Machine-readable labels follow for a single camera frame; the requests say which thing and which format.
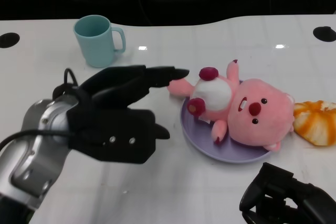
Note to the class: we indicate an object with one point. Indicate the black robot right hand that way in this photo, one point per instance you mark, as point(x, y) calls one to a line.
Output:
point(307, 197)

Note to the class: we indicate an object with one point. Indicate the lavender plastic plate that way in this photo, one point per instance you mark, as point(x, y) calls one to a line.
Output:
point(236, 153)

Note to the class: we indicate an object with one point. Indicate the pink plush beaver doll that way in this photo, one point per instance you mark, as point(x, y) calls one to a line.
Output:
point(260, 119)

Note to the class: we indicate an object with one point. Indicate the orange white toy bread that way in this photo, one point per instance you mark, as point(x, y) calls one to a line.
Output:
point(315, 124)

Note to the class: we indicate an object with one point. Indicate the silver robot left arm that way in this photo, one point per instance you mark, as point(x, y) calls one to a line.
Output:
point(31, 161)

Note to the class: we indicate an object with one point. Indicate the teal plastic mug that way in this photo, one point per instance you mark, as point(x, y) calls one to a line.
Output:
point(94, 43)

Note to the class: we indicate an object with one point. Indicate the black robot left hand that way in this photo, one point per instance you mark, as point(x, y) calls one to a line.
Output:
point(118, 129)

